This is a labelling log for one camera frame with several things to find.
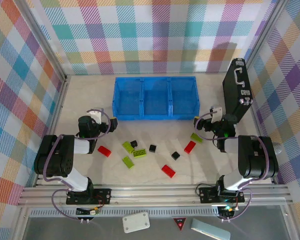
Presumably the red lego brick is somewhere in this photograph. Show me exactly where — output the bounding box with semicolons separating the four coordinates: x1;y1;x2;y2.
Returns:
161;164;177;179
97;145;113;158
183;140;197;154

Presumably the green lego brick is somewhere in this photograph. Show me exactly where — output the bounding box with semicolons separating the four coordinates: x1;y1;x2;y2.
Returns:
121;141;136;154
132;148;148;159
190;132;204;144
121;155;136;170

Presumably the blue plastic bin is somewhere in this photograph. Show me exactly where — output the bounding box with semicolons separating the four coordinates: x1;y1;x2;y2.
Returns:
111;76;144;121
168;76;201;121
139;77;173;121

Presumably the red glitter microphone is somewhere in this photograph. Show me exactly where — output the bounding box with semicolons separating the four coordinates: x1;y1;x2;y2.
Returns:
272;141;283;155

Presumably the small controller board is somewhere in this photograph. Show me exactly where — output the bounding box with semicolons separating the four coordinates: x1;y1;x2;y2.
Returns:
76;206;101;216
218;205;236;218

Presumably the white rectangular plate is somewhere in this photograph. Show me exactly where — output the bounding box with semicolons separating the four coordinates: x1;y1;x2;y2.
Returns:
122;211;151;234

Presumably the red triangle sign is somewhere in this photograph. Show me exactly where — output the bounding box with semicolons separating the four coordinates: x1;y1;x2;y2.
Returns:
172;217;188;231

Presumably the pale blue wedge block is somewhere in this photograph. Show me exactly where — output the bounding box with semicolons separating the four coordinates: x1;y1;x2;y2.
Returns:
190;218;231;240

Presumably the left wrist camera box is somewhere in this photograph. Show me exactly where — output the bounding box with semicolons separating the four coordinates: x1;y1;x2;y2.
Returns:
89;109;104;125

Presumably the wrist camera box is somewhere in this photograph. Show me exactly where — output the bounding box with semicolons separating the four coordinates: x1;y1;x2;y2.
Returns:
89;109;104;125
209;106;223;123

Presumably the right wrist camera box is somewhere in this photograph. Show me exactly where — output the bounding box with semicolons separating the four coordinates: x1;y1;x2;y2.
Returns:
209;106;223;123

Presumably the aluminium side rail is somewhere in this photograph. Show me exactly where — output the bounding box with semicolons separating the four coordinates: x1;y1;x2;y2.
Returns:
249;66;278;185
33;74;70;187

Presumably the black case with handle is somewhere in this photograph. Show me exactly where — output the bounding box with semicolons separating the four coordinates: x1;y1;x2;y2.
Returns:
221;57;254;123

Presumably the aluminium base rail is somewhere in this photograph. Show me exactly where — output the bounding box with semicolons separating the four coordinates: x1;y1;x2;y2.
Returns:
17;183;295;208

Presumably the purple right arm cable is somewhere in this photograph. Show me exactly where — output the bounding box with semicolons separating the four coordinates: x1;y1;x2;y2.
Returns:
193;112;270;222

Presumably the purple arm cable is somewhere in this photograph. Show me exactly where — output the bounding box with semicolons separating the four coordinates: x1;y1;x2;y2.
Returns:
193;112;270;222
43;108;111;221

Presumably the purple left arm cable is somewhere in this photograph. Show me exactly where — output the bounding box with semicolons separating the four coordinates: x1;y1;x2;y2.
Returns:
43;108;111;221

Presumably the grey slotted cable duct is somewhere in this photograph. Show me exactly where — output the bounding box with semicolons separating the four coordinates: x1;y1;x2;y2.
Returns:
29;208;220;218

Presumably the aluminium frame post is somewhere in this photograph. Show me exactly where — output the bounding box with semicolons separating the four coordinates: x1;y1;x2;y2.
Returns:
246;0;287;68
19;0;69;81

